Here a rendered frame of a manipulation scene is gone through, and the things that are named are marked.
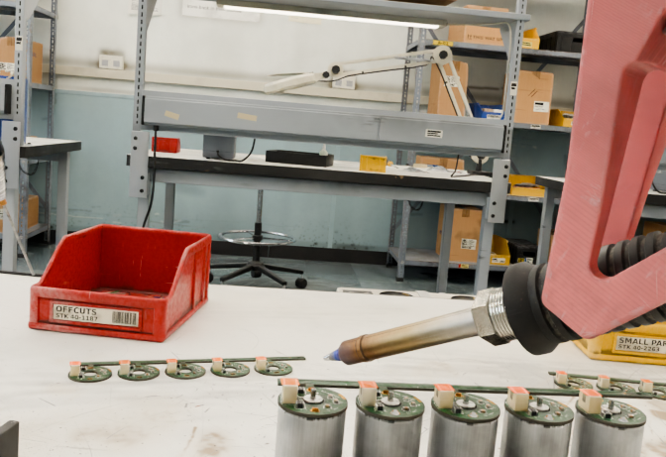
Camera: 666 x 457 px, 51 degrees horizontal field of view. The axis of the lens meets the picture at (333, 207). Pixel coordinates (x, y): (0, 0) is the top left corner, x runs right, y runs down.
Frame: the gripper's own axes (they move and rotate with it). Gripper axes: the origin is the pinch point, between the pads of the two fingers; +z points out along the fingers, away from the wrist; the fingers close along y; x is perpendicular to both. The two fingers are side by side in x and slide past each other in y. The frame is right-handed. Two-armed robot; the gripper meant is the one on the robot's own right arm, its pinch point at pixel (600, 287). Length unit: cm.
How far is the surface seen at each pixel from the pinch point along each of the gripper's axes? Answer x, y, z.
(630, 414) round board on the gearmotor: 2.2, -8.8, 5.8
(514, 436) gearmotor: 0.0, -5.8, 8.1
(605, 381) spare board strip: -0.8, -29.1, 13.8
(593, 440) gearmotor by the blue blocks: 1.8, -7.7, 7.1
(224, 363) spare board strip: -17.0, -12.5, 23.3
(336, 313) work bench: -20.1, -28.8, 25.2
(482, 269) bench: -73, -223, 92
